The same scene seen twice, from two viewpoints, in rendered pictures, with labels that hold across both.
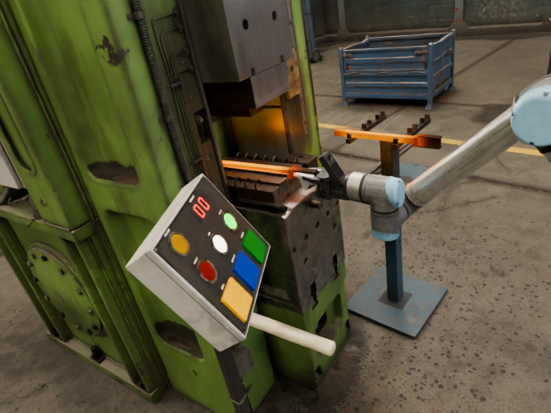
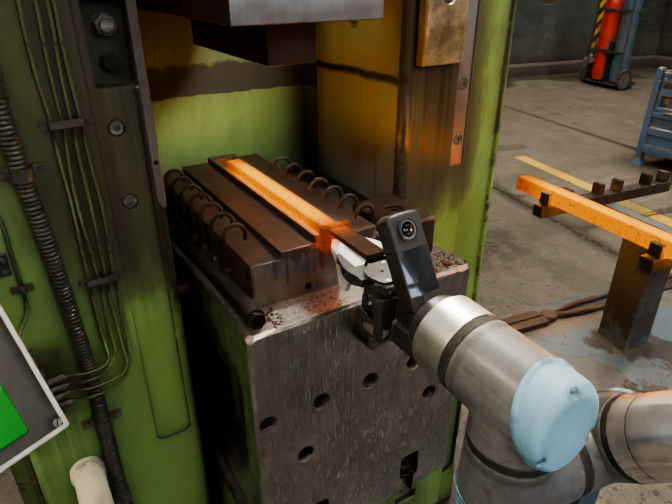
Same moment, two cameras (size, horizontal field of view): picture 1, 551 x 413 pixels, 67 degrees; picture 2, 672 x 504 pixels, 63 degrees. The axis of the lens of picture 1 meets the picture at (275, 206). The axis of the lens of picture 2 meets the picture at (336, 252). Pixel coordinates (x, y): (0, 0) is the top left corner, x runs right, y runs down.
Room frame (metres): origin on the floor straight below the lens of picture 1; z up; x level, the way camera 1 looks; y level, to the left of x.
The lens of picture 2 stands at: (0.70, -0.31, 1.32)
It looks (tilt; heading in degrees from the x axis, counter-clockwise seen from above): 27 degrees down; 19
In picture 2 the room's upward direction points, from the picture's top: straight up
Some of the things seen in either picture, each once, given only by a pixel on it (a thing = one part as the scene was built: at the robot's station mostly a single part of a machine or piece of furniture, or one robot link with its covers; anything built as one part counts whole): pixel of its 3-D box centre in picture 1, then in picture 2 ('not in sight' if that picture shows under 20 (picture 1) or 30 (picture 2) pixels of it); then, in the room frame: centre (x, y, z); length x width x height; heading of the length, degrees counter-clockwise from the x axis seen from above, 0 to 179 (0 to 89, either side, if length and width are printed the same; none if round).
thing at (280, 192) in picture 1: (243, 179); (255, 213); (1.46, 0.10, 0.96); 0.42 x 0.20 x 0.09; 51
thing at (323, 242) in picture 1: (261, 228); (287, 329); (1.51, 0.07, 0.69); 0.56 x 0.38 x 0.45; 51
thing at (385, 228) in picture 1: (386, 219); (511, 472); (1.14, -0.35, 0.86); 0.12 x 0.09 x 0.12; 134
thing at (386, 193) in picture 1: (382, 191); (517, 391); (1.14, -0.34, 0.97); 0.12 x 0.09 x 0.10; 51
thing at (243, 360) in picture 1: (238, 361); not in sight; (1.12, 0.25, 0.36); 0.09 x 0.07 x 0.12; 141
